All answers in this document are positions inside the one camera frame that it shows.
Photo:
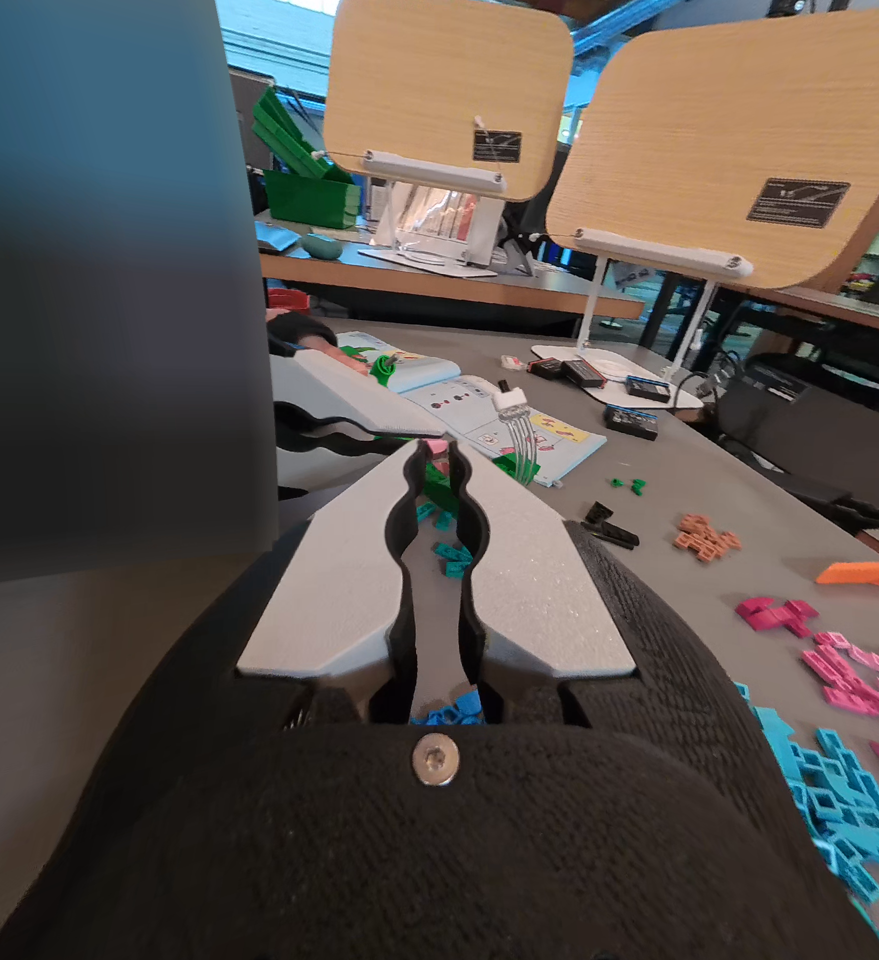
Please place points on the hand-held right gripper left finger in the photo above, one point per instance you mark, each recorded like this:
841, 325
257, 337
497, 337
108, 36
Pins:
327, 600

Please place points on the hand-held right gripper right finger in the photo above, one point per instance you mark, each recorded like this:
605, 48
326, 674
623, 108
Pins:
544, 600

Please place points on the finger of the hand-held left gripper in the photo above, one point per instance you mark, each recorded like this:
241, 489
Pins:
334, 397
312, 472

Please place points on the pink lego flower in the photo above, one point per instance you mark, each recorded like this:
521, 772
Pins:
438, 450

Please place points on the green brick plant with flower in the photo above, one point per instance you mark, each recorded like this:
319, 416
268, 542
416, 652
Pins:
518, 469

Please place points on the person's left forearm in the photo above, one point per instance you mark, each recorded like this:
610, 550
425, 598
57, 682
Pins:
297, 330

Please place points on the black lego piece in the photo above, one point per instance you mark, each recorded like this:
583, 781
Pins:
598, 512
616, 535

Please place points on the teal lego pile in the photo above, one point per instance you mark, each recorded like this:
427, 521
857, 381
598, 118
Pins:
451, 553

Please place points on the lego instruction booklet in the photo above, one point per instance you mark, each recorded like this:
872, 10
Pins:
477, 409

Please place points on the salmon lego pile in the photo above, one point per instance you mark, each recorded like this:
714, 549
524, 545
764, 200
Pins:
706, 538

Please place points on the white clear-stemmed lego piece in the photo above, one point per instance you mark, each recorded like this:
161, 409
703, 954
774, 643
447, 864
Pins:
513, 397

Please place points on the magenta lego pile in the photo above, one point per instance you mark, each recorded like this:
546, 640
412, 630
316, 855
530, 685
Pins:
773, 615

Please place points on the long orange lego piece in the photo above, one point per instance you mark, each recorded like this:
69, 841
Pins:
867, 574

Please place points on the pink lego pile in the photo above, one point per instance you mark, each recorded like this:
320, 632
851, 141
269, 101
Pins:
859, 682

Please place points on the blue lego pile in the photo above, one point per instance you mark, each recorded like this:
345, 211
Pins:
829, 795

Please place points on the person's left hand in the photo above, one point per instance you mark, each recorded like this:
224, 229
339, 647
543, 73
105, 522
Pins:
340, 360

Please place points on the teal oval object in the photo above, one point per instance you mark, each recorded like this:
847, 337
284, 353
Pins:
321, 247

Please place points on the wooden desk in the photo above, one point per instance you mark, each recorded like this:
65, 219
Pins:
844, 304
447, 285

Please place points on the small white red item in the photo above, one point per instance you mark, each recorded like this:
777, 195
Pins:
512, 362

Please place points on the black battery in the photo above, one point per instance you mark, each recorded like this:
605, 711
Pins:
544, 367
631, 421
586, 373
648, 388

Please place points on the green plastic bin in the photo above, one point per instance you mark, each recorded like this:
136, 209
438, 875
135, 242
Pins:
289, 135
312, 199

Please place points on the clear plastic bag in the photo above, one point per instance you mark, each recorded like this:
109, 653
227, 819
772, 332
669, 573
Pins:
436, 217

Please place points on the wooden board on white stand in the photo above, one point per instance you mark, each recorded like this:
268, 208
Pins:
709, 142
439, 82

